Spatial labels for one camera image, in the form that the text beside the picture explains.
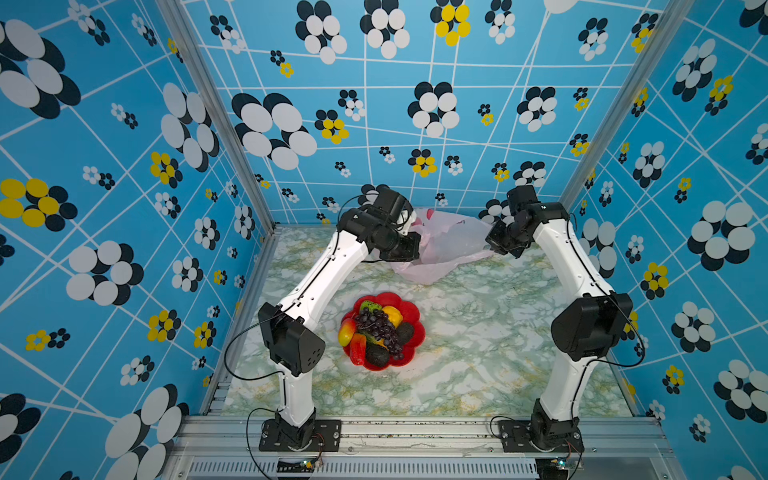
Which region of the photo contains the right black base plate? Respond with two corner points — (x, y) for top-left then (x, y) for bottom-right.
(494, 417), (584, 454)

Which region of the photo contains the red yellow mango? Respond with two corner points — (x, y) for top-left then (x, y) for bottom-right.
(338, 317), (357, 347)

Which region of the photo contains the dark avocado rear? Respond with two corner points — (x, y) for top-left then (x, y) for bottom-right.
(395, 322), (415, 346)

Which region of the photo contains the left aluminium corner post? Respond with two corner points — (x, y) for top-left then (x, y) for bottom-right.
(157, 0), (275, 237)

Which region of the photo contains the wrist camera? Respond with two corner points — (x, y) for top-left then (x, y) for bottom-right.
(507, 185), (539, 214)
(370, 186), (413, 225)

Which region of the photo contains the dark avocado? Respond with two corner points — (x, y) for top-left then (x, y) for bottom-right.
(395, 322), (415, 346)
(365, 343), (390, 371)

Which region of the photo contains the yellow lemon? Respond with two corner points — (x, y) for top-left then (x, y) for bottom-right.
(382, 306), (403, 328)

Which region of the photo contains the right aluminium corner post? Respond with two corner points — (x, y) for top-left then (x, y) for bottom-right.
(560, 0), (695, 212)

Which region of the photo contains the red orange pepper fruit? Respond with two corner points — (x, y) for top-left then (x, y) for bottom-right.
(348, 333), (367, 365)

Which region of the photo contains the dark avocado front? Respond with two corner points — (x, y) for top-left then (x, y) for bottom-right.
(365, 343), (390, 371)

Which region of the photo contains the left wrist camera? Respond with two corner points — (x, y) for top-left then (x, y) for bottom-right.
(370, 186), (413, 225)

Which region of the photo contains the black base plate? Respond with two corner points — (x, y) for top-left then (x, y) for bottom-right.
(494, 417), (584, 454)
(258, 416), (342, 453)

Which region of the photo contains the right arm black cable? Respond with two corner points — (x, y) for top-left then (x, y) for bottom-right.
(563, 215), (648, 421)

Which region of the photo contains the pink translucent plastic bag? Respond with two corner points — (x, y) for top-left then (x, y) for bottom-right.
(389, 208), (494, 285)

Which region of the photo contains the green fruit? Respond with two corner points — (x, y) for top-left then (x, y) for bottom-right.
(359, 300), (382, 314)

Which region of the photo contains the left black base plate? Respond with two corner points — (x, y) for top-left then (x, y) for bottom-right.
(258, 416), (342, 453)

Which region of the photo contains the dark purple grape bunch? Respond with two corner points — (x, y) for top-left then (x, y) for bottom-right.
(354, 310), (403, 359)

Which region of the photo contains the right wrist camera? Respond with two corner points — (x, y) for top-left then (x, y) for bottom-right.
(507, 185), (539, 214)

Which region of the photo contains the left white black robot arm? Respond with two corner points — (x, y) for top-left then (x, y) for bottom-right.
(258, 204), (420, 448)

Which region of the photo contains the red flower-shaped plate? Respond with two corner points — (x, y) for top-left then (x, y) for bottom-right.
(338, 292), (425, 371)

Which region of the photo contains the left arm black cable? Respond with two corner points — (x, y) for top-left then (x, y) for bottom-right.
(223, 194), (385, 480)

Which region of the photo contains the aluminium corner post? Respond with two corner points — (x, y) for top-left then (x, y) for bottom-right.
(560, 0), (695, 212)
(157, 0), (275, 237)

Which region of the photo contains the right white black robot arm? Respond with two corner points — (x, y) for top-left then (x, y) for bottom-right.
(486, 198), (633, 451)

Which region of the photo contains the aluminium front rail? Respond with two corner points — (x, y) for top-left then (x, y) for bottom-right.
(161, 416), (686, 479)

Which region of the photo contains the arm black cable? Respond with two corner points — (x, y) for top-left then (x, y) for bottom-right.
(223, 194), (385, 480)
(563, 215), (648, 421)

